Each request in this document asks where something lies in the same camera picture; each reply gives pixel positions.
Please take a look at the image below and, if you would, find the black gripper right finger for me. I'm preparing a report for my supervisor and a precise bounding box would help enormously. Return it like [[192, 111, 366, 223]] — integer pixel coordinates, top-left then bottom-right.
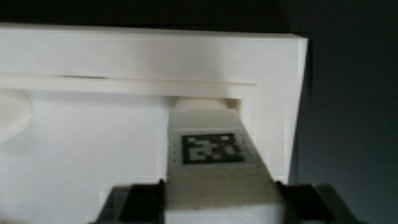
[[276, 182, 359, 224]]

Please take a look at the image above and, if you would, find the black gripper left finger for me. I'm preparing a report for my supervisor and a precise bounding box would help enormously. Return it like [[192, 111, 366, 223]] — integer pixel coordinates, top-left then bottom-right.
[[89, 181, 165, 224]]

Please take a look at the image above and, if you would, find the white square tabletop with sockets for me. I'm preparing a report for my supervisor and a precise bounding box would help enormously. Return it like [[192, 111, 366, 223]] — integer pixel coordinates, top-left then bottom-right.
[[0, 23, 308, 224]]

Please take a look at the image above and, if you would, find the white table leg with tag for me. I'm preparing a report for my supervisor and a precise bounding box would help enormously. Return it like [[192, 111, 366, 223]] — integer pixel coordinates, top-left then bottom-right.
[[165, 97, 286, 224]]

